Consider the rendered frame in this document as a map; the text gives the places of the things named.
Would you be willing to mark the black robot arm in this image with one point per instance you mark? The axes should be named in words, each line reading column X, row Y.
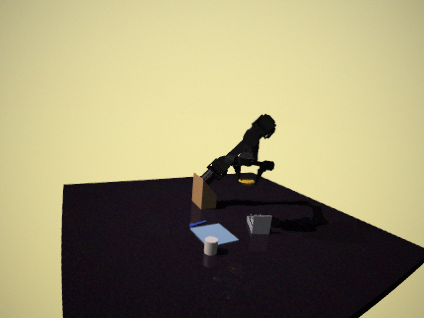
column 264, row 126

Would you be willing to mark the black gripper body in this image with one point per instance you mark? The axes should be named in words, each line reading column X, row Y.
column 264, row 165

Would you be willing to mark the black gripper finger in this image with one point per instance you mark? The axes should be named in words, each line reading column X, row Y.
column 237, row 169
column 259, row 174

